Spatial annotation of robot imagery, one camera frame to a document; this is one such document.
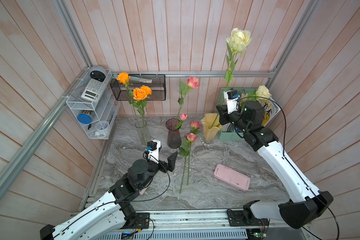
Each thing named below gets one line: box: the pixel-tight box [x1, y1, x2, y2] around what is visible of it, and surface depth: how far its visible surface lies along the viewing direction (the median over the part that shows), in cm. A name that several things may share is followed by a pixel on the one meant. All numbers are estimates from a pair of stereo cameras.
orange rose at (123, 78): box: [116, 72, 143, 144], surface depth 84 cm
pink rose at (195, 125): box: [190, 120, 201, 130], surface depth 112 cm
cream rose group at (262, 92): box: [255, 85, 272, 100], surface depth 69 cm
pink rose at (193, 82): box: [176, 76, 200, 120], surface depth 82 cm
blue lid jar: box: [77, 113, 92, 124], surface depth 79 cm
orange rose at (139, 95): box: [132, 87, 147, 143], surface depth 81 cm
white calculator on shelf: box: [81, 78, 106, 102], surface depth 79 cm
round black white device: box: [89, 65, 107, 82], surface depth 83 cm
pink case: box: [213, 163, 251, 192], surface depth 87 cm
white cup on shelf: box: [94, 120, 110, 138], surface depth 93 cm
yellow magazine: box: [261, 99, 278, 126], surface depth 97 cm
